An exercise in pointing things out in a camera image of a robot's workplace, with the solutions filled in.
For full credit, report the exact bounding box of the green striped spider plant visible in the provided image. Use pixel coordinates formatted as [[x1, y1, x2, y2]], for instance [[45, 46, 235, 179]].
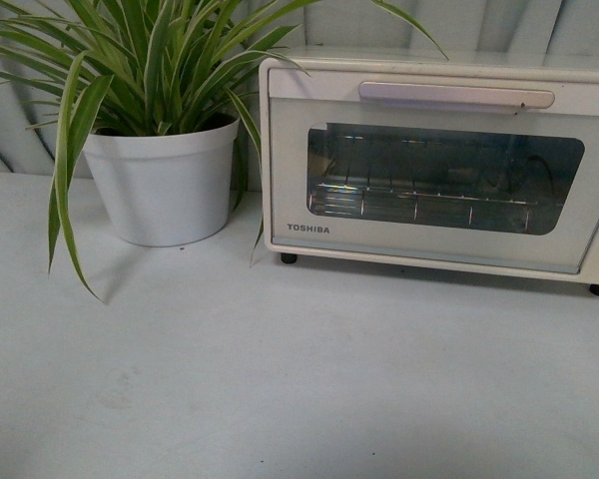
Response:
[[0, 0, 449, 304]]

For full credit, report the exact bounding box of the glass oven door with handle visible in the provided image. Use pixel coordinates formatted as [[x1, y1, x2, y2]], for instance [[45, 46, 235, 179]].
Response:
[[266, 67, 599, 275]]

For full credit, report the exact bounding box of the white plastic flower pot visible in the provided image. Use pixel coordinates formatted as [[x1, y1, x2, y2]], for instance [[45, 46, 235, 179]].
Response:
[[83, 114, 239, 247]]

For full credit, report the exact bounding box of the metal oven rack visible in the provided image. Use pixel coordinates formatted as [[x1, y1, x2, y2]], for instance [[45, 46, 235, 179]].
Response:
[[307, 183, 534, 227]]

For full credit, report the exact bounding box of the white Toshiba toaster oven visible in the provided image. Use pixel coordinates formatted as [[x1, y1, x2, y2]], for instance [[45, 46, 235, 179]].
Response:
[[258, 43, 599, 299]]

